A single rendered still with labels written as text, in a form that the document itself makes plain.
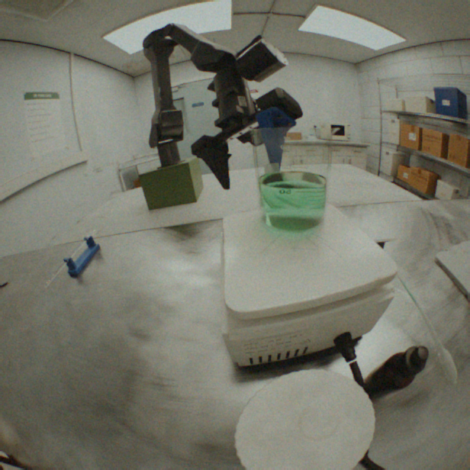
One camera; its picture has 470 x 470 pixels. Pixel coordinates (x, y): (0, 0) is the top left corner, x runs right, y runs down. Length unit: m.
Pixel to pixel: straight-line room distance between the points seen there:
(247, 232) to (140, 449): 0.21
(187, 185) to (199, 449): 0.50
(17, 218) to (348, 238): 1.59
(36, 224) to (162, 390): 1.52
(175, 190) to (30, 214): 1.29
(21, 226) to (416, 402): 1.69
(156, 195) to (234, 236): 0.41
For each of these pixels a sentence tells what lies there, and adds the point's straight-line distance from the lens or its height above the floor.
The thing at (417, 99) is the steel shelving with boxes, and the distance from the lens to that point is 2.54.
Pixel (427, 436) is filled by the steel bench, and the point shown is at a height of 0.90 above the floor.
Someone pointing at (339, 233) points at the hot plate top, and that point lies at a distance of 0.16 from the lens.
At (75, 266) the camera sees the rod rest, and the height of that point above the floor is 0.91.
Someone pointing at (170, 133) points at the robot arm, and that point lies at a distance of 0.51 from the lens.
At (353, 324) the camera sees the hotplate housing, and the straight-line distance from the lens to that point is 0.15.
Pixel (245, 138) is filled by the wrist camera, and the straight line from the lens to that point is 0.35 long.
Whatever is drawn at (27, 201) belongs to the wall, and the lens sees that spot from 1.61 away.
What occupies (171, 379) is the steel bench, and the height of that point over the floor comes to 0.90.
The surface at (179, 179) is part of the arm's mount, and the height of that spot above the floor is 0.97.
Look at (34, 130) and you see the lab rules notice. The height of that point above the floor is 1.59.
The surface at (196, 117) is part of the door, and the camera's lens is 3.12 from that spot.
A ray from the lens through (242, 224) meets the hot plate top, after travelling 0.17.
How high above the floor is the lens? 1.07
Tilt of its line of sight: 31 degrees down
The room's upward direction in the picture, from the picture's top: 8 degrees counter-clockwise
